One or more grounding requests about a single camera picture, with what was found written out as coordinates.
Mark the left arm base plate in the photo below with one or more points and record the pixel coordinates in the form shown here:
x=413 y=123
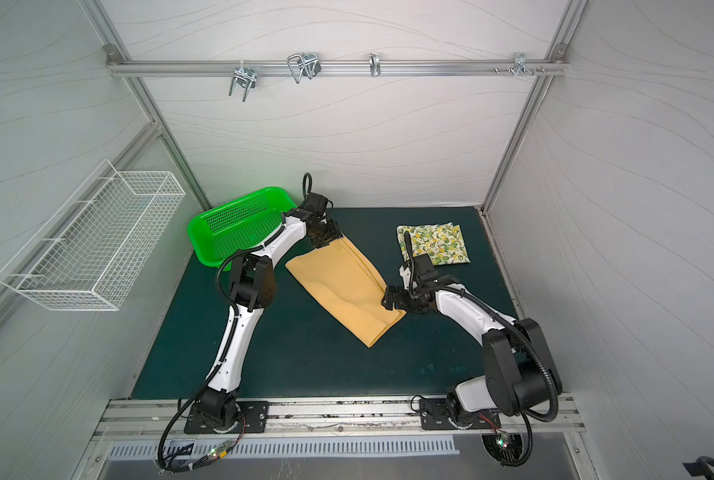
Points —
x=252 y=417

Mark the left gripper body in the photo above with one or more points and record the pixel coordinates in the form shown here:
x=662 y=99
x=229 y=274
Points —
x=327 y=232

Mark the middle U-bolt clamp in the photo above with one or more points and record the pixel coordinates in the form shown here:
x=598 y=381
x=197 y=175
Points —
x=304 y=65

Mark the white vent strip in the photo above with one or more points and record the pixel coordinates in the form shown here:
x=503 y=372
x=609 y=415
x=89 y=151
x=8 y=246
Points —
x=298 y=447

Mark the yellow skirt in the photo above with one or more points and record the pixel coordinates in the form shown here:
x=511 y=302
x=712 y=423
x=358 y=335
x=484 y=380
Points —
x=347 y=285

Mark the u-bolt clamp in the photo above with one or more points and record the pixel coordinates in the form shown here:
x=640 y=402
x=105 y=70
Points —
x=304 y=65
x=243 y=80

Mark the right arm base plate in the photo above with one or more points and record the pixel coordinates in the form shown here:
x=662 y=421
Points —
x=435 y=414

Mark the lemon print skirt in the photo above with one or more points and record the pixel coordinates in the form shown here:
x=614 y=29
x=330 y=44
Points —
x=443 y=243

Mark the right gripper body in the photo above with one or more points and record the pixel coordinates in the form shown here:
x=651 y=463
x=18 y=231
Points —
x=397 y=298

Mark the horizontal aluminium rail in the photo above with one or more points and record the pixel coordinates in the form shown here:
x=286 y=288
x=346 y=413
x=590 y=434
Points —
x=330 y=68

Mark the white wire basket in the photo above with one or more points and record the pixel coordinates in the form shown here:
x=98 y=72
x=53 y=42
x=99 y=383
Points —
x=89 y=253

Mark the right bolt bracket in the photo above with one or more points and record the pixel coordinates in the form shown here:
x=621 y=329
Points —
x=520 y=68

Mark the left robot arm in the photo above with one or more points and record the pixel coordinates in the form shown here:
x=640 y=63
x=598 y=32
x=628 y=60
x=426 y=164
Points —
x=246 y=282

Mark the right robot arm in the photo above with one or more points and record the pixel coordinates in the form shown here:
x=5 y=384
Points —
x=520 y=375

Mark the green plastic basket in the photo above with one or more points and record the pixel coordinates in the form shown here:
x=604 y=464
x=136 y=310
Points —
x=240 y=224

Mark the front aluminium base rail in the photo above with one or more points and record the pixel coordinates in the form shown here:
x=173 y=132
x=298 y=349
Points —
x=339 y=416

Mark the small metal hook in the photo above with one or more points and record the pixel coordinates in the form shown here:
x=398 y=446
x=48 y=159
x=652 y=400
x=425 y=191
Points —
x=374 y=65

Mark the left U-bolt clamp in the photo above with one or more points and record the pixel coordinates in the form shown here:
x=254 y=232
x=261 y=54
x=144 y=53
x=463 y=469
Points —
x=243 y=80

